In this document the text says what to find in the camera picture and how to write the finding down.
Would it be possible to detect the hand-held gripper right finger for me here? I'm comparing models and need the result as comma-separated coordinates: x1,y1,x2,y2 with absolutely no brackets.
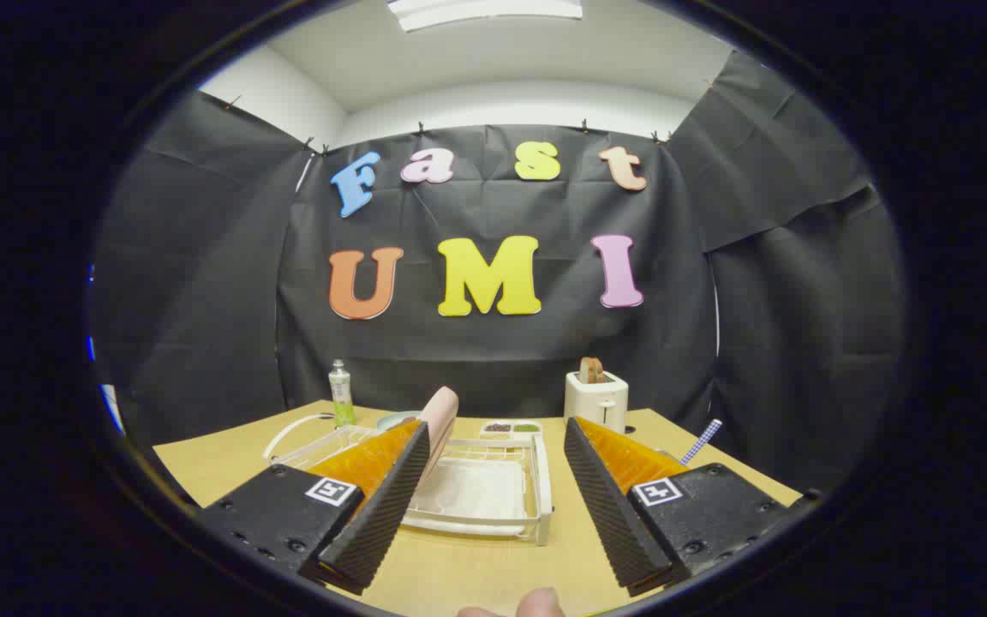
564,416,803,598

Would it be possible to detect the ceiling light panel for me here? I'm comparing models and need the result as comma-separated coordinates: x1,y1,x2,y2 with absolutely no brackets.
385,0,584,33

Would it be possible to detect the green squeeze bottle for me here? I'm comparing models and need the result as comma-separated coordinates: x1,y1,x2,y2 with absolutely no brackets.
328,359,357,428

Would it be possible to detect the white divided condiment dish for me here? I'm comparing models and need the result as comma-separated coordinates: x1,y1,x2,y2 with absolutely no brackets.
479,420,543,441

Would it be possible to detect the pink plate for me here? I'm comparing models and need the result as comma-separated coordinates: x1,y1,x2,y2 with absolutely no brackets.
418,386,460,481

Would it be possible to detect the white dish rack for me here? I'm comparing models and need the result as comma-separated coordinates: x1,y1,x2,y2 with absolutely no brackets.
262,413,554,547

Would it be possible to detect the blue checkered handle spoon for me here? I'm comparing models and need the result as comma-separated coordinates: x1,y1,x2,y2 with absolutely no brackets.
680,418,723,466

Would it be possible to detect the white toaster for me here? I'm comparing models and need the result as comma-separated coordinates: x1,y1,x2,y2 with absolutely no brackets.
564,371,630,435

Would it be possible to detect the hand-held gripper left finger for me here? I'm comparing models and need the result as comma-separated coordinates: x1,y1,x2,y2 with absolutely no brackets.
198,418,432,596

